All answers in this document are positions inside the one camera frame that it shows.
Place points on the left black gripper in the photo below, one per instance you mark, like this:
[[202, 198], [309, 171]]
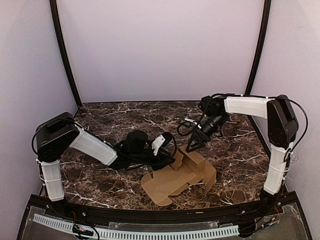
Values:
[[160, 159]]

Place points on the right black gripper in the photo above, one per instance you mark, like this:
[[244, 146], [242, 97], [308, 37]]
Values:
[[200, 137]]

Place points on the brown cardboard box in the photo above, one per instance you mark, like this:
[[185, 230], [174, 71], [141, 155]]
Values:
[[189, 168]]

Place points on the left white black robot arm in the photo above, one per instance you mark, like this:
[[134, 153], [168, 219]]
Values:
[[52, 138]]

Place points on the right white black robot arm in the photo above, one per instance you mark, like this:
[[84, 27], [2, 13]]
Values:
[[282, 126]]

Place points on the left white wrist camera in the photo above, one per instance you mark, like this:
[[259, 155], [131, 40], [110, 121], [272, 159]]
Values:
[[157, 143]]

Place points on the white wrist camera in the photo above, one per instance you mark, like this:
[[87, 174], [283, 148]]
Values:
[[157, 143], [192, 121]]

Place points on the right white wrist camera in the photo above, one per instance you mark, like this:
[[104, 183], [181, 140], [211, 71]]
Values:
[[192, 121]]

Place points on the right black frame post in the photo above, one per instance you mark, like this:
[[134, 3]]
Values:
[[259, 46]]

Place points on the black frame post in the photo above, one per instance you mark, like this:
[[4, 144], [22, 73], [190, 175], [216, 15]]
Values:
[[63, 51], [259, 46]]

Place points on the white slotted cable duct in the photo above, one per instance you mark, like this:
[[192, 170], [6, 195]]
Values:
[[135, 231]]

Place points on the black front rail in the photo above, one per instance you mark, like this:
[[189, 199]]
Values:
[[239, 213]]

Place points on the left black frame post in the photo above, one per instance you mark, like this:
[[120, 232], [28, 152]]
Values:
[[63, 51]]

